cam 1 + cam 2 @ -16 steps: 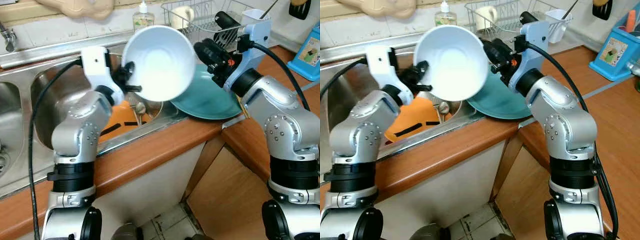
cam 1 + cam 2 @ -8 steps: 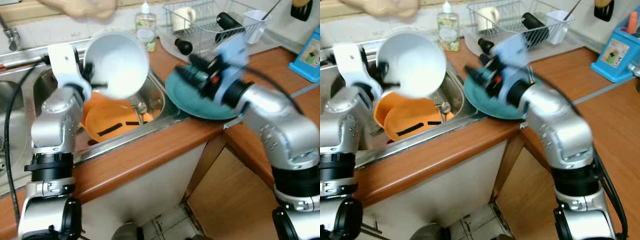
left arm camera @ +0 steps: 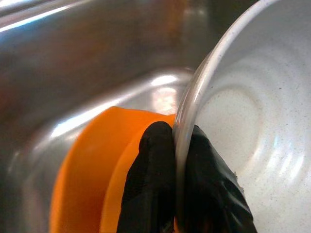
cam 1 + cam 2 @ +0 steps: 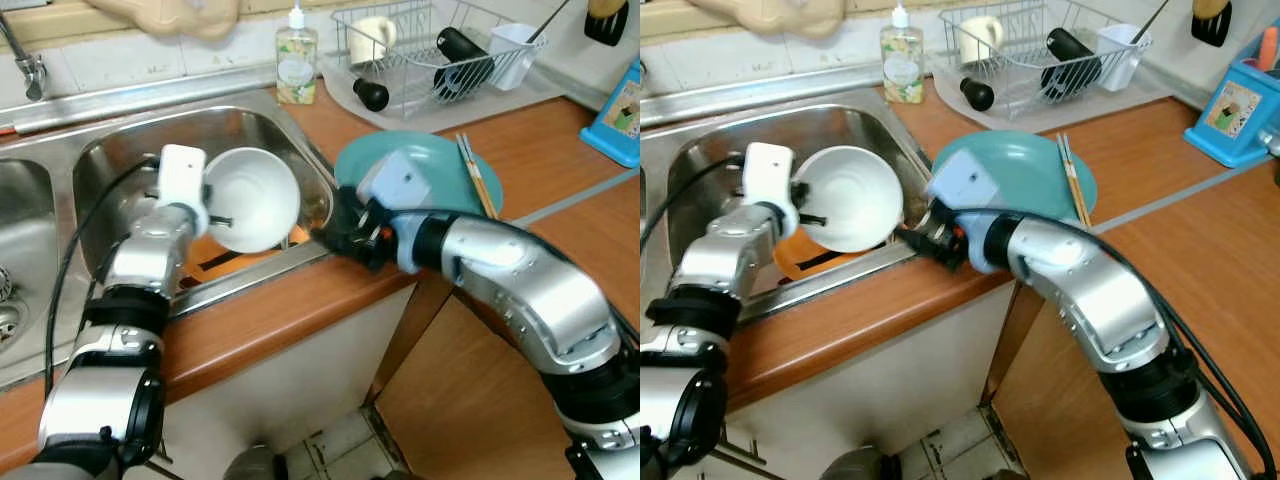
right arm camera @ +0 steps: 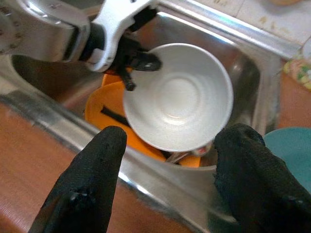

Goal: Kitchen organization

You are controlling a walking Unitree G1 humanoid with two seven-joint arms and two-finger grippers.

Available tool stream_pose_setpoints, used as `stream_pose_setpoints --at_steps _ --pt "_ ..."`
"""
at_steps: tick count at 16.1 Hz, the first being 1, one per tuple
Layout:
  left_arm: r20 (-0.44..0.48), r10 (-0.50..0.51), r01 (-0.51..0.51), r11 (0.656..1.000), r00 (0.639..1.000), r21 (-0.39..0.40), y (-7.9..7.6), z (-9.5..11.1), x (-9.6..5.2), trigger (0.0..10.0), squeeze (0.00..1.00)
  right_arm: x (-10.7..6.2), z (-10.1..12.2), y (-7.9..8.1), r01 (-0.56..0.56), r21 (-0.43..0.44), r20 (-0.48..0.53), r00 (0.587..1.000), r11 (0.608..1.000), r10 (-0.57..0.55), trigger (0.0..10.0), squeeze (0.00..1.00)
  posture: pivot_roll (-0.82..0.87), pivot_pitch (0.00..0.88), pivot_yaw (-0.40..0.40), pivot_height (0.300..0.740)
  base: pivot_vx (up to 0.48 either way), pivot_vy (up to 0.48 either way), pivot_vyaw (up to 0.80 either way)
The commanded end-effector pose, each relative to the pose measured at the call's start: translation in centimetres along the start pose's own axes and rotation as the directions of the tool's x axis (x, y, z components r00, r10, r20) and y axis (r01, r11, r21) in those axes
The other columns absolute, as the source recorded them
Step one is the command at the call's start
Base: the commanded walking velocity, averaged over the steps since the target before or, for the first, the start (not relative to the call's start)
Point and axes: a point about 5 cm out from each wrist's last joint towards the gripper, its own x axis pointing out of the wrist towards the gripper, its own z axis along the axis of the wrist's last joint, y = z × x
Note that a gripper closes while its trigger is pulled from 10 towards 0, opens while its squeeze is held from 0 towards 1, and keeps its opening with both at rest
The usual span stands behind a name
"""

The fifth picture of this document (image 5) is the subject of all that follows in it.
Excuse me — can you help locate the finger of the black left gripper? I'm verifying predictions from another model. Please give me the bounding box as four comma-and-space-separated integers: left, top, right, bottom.
120, 69, 137, 92
134, 51, 163, 73

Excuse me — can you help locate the orange plate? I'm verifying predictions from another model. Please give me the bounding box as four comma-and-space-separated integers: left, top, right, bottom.
84, 72, 203, 168

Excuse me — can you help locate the soap pump bottle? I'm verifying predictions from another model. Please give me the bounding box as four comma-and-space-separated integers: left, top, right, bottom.
282, 40, 311, 91

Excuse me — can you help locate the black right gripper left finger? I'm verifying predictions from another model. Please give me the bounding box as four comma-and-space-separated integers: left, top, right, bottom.
28, 125, 128, 233

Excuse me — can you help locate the teal plate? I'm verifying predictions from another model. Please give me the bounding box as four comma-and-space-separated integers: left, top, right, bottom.
263, 126, 311, 195

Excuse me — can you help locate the white ceramic bowl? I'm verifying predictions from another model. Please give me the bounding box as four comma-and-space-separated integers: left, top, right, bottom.
122, 43, 235, 153

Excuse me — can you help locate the stainless steel double sink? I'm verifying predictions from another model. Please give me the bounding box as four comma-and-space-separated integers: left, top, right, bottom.
0, 0, 303, 233

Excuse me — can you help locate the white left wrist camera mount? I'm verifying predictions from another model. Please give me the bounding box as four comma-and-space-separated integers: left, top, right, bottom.
89, 0, 159, 73

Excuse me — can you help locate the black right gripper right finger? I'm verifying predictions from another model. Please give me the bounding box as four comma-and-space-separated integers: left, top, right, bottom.
213, 123, 311, 233

